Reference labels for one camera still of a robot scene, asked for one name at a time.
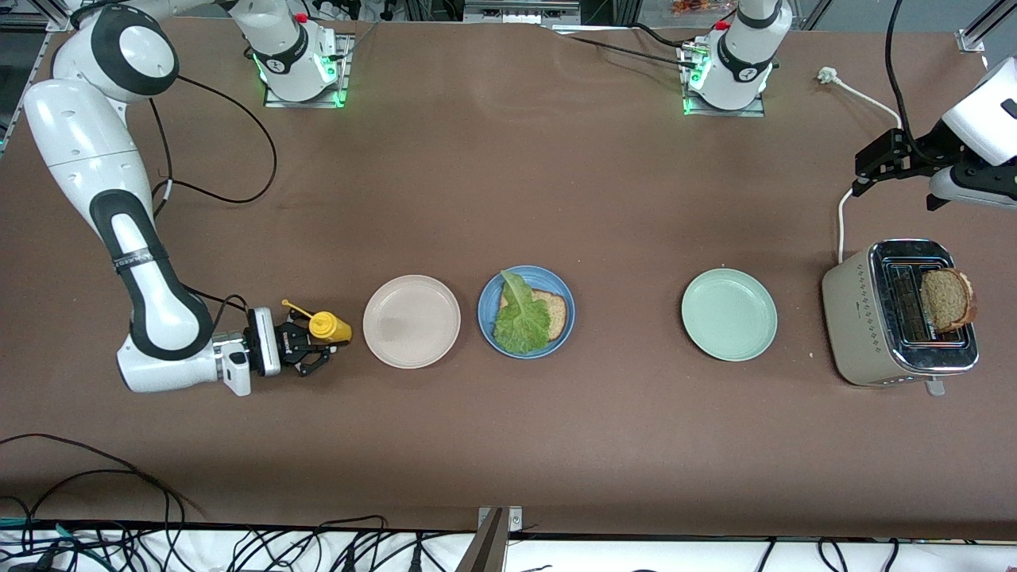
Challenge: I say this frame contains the yellow squeeze sauce bottle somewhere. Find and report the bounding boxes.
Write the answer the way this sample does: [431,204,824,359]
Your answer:
[281,298,353,345]

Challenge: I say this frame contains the brown bread slice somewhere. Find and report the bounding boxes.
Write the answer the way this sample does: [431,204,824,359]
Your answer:
[920,268,979,334]
[499,289,568,343]

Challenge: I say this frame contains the green lettuce leaf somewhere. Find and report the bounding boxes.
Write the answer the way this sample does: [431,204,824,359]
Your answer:
[493,270,552,356]

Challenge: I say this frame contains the beige round plate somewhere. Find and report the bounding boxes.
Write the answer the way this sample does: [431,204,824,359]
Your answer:
[362,274,462,370]

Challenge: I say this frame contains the blue round plate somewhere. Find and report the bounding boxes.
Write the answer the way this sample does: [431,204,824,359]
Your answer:
[477,265,576,361]

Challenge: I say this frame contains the light green round plate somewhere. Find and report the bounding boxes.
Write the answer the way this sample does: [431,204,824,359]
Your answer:
[680,268,779,363]

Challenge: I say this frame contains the beige and chrome toaster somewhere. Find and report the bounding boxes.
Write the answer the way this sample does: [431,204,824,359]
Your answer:
[821,238,980,397]

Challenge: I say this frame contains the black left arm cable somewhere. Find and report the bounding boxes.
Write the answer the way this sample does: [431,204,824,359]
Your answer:
[884,0,924,153]

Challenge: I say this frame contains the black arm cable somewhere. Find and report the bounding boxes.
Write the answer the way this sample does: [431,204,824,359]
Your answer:
[147,75,279,219]
[179,284,249,315]
[884,0,924,153]

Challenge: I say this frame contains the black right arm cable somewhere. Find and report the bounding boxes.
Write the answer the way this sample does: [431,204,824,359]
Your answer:
[147,75,279,219]
[179,284,249,315]

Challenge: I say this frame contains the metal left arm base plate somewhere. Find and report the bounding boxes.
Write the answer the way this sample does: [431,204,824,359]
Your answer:
[681,40,768,118]

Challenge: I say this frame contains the aluminium frame rail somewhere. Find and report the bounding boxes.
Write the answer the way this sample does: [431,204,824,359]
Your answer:
[956,0,1017,53]
[0,8,82,153]

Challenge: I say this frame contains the looped black table cable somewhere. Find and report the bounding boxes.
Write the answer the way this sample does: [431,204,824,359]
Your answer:
[20,469,176,529]

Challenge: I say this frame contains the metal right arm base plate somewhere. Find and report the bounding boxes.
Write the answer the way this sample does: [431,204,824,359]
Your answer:
[263,33,355,110]

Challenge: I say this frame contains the aluminium post with bracket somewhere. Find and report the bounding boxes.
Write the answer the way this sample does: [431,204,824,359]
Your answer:
[454,505,525,572]

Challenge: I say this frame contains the black base power cable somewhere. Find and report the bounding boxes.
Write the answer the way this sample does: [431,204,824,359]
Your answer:
[567,22,702,72]

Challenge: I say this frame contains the long black table cable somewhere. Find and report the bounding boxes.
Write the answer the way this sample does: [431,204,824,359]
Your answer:
[0,433,209,527]

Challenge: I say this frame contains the teal cable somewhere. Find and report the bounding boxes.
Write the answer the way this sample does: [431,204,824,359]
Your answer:
[0,518,112,570]

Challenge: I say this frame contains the grey metal frame bar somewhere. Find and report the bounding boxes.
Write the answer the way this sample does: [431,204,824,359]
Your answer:
[463,0,582,25]

